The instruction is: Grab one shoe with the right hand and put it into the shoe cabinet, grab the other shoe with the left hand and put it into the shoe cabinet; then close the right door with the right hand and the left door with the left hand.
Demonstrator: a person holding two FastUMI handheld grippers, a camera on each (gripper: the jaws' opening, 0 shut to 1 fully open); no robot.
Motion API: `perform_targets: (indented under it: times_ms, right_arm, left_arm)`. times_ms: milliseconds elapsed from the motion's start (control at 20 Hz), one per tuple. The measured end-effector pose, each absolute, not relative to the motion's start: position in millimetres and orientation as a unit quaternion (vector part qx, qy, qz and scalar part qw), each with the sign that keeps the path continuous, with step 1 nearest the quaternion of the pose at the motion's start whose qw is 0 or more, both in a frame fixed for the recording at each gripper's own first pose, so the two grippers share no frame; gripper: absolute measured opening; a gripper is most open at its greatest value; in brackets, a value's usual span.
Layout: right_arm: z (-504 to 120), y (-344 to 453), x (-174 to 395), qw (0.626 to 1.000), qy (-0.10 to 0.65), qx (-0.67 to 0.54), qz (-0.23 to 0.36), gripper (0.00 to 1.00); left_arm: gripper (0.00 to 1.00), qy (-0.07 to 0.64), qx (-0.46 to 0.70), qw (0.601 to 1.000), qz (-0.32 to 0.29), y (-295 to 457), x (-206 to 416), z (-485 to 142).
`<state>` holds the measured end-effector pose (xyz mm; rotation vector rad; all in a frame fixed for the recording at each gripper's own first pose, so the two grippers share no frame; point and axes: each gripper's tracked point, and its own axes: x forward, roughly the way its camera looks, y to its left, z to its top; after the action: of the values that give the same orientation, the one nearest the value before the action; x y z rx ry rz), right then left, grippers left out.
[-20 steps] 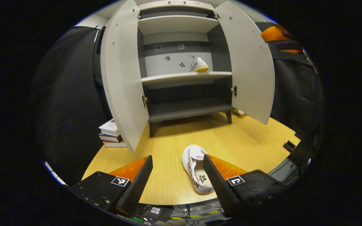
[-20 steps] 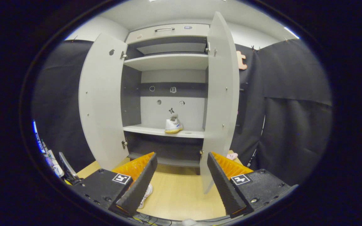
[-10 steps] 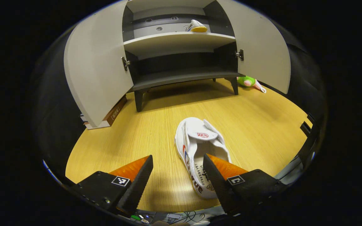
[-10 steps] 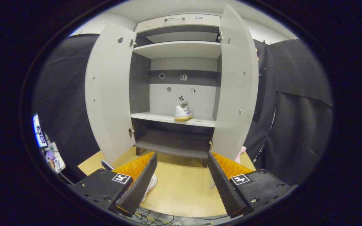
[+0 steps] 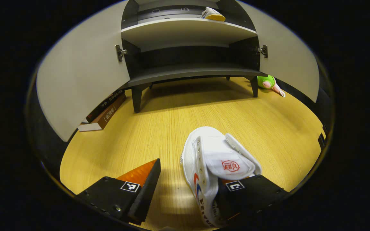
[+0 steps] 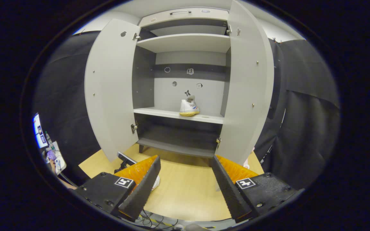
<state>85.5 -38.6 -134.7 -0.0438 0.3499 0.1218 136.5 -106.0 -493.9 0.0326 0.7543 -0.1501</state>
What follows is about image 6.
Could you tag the grey shoe cabinet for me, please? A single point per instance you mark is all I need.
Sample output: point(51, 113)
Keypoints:
point(185, 43)

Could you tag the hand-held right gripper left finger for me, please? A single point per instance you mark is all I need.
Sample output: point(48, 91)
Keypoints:
point(145, 189)

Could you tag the computer monitor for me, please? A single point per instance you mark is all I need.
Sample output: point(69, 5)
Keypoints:
point(39, 131)

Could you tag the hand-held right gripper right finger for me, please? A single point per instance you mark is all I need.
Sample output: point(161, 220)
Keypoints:
point(226, 192)

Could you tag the grey cabinet door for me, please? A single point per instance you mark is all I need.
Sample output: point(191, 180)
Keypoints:
point(111, 96)
point(246, 96)

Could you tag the white and blue object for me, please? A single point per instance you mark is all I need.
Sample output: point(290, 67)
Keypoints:
point(59, 163)

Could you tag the purple object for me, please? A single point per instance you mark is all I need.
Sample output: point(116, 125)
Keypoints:
point(51, 155)

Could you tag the grey cabinet drawer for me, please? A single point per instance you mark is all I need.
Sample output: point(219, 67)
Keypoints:
point(198, 15)

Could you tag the black backdrop cloth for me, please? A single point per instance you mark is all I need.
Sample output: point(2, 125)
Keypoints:
point(307, 128)

